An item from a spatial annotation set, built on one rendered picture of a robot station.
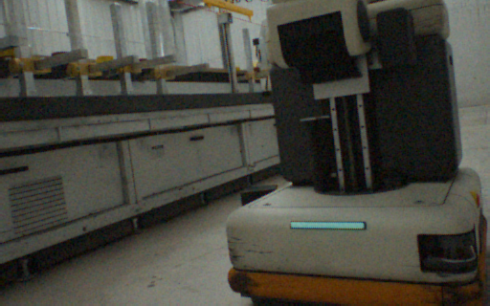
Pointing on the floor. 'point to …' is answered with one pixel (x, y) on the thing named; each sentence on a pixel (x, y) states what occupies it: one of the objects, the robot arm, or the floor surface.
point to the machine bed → (120, 174)
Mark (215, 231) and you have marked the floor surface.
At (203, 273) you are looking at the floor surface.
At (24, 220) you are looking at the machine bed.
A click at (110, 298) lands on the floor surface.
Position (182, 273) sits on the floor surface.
